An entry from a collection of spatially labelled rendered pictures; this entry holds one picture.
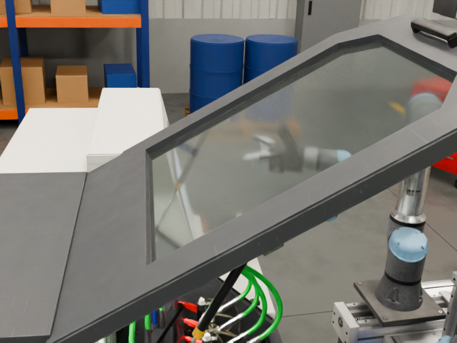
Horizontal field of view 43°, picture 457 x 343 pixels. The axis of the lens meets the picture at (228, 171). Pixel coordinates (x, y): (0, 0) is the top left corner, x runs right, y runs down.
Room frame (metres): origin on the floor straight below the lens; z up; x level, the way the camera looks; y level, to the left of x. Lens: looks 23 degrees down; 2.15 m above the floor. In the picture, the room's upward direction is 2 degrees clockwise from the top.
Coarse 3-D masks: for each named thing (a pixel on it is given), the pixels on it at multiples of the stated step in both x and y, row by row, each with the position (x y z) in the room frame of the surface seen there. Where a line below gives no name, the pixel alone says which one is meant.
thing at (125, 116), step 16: (112, 96) 2.05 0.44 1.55; (128, 96) 2.06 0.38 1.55; (144, 96) 2.07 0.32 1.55; (160, 96) 2.12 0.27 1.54; (112, 112) 1.86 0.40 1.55; (128, 112) 1.86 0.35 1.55; (144, 112) 1.87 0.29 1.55; (160, 112) 1.89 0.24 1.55; (96, 128) 1.69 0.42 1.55; (112, 128) 1.70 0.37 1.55; (128, 128) 1.70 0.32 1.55; (144, 128) 1.71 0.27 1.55; (160, 128) 1.72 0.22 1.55; (96, 144) 1.55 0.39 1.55; (112, 144) 1.56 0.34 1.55; (128, 144) 1.56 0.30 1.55; (96, 160) 1.48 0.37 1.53
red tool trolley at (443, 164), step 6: (450, 156) 4.87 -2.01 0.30; (456, 156) 4.82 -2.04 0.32; (438, 162) 4.95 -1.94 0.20; (444, 162) 4.90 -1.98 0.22; (450, 162) 4.86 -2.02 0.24; (456, 162) 4.81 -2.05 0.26; (444, 168) 4.90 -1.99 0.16; (450, 168) 4.85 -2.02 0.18; (456, 168) 4.80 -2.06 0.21; (456, 174) 4.80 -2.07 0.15; (456, 180) 4.83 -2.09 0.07; (456, 186) 4.82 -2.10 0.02
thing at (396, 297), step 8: (384, 272) 1.60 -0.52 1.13; (384, 280) 1.58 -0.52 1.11; (392, 280) 1.55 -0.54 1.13; (376, 288) 1.60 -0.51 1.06; (384, 288) 1.56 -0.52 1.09; (392, 288) 1.54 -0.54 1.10; (400, 288) 1.53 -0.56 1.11; (408, 288) 1.53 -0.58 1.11; (416, 288) 1.54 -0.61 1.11; (376, 296) 1.58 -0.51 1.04; (384, 296) 1.55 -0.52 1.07; (392, 296) 1.54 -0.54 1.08; (400, 296) 1.53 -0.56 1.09; (408, 296) 1.52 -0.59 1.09; (416, 296) 1.53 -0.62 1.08; (384, 304) 1.54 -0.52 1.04; (392, 304) 1.52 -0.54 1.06; (400, 304) 1.52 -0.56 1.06; (408, 304) 1.52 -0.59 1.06; (416, 304) 1.52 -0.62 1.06
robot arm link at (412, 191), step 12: (408, 180) 1.69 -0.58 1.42; (420, 180) 1.68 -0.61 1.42; (408, 192) 1.69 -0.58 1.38; (420, 192) 1.68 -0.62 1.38; (396, 204) 1.73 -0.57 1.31; (408, 204) 1.69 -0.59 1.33; (420, 204) 1.69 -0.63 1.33; (396, 216) 1.70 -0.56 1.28; (408, 216) 1.68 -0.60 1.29; (420, 216) 1.69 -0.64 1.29; (396, 228) 1.68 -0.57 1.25; (420, 228) 1.68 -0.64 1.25
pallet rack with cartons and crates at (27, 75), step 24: (0, 0) 6.04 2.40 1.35; (24, 0) 6.11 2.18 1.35; (72, 0) 6.21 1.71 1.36; (120, 0) 6.33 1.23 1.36; (144, 0) 6.23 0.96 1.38; (0, 24) 5.90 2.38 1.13; (24, 24) 5.95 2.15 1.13; (48, 24) 6.01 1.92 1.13; (72, 24) 6.06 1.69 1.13; (96, 24) 6.12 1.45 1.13; (120, 24) 6.18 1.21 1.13; (144, 24) 6.23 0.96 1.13; (24, 48) 6.70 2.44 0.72; (144, 48) 6.23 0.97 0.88; (0, 72) 6.02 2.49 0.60; (24, 72) 6.09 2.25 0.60; (72, 72) 6.41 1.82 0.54; (120, 72) 6.47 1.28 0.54; (144, 72) 6.23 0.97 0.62; (0, 96) 6.35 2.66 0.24; (24, 96) 6.08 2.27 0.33; (48, 96) 6.43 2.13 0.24; (72, 96) 6.22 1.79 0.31; (96, 96) 6.51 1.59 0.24
